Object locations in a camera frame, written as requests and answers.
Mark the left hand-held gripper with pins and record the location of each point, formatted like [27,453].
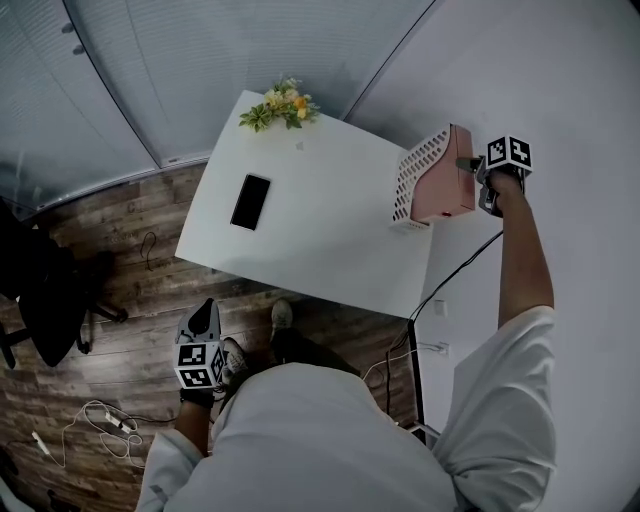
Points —
[192,365]

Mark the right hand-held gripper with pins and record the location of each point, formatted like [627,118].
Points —
[510,155]

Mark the pink file box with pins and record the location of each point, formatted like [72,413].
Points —
[445,185]

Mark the white mesh file holder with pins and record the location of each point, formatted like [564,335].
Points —
[407,227]

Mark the person's right forearm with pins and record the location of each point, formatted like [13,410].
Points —
[525,260]

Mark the person's left forearm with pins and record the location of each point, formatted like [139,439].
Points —
[192,430]

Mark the person's right hand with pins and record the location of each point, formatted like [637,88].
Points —
[510,187]

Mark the person's left shoe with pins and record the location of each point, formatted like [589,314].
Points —
[234,360]

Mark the person's shoe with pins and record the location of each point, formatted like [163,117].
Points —
[282,317]
[234,360]

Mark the black wristband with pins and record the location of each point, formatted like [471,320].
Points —
[196,397]

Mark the person's right shoe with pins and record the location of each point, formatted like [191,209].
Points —
[282,317]

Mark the person's right leg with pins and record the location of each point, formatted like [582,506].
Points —
[310,352]

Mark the black smartphone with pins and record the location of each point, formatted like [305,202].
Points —
[250,202]

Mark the person's white shirt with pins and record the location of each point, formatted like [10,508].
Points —
[310,440]

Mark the black office chair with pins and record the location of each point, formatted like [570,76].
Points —
[45,300]

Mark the artificial flower bouquet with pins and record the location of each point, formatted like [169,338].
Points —
[280,105]

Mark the white stick-shaped plug bar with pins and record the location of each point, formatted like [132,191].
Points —
[41,442]

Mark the black baseboard strip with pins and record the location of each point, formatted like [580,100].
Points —
[415,380]

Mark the blank wall socket plate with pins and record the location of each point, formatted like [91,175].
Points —
[439,307]

